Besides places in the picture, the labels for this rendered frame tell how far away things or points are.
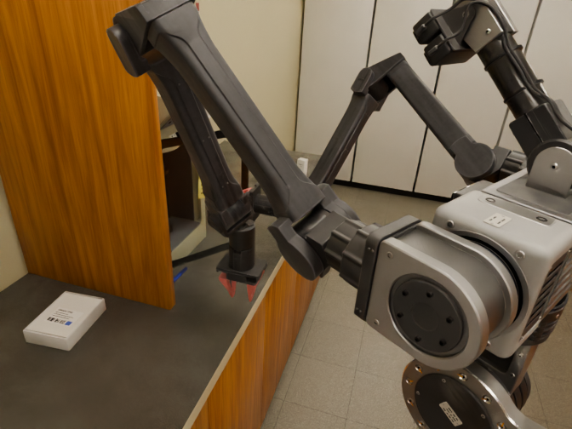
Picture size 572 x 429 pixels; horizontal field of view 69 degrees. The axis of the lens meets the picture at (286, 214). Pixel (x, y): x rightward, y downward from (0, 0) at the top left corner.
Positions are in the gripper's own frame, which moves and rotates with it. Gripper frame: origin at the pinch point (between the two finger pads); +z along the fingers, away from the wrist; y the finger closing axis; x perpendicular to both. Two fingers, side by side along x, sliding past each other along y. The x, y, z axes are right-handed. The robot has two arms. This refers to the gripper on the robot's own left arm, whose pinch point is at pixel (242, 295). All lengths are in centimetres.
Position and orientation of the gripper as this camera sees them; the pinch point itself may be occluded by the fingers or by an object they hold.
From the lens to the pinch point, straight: 101.5
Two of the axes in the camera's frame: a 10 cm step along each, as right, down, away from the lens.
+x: -2.8, 4.5, -8.5
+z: -0.5, 8.8, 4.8
